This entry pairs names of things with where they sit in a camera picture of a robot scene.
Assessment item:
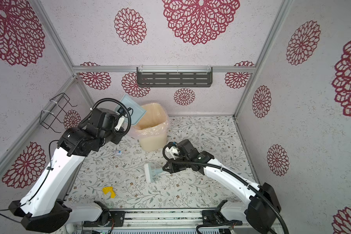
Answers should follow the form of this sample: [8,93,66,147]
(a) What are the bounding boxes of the teal plastic dustpan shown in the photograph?
[120,94,147,126]

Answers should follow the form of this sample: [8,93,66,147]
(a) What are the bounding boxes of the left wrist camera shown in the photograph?
[117,107,134,118]

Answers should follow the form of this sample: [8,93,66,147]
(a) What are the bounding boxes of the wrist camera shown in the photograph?
[165,142,181,160]
[117,107,134,118]

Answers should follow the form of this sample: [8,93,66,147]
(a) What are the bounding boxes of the yellow paper scrap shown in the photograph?
[102,187,116,199]

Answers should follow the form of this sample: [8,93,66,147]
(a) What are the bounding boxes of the teal hand brush white bristles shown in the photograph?
[144,163,164,183]

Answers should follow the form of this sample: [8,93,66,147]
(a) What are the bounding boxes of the dark metal wall shelf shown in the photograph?
[136,66,213,88]

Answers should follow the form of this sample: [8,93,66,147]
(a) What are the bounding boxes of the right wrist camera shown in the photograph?
[165,142,181,160]

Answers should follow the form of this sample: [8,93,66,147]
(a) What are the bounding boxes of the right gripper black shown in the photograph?
[161,157,191,174]

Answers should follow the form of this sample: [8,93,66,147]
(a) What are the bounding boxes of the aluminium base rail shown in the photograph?
[65,204,258,234]

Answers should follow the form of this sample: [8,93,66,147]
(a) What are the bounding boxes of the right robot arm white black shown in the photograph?
[162,139,289,234]

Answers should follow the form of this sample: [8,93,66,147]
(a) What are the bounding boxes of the beige trash bin with liner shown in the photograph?
[129,103,170,152]

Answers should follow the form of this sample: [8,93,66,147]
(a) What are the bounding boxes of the black wire wall rack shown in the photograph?
[39,92,77,134]

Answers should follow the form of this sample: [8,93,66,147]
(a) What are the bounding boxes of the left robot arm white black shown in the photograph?
[8,98,134,234]

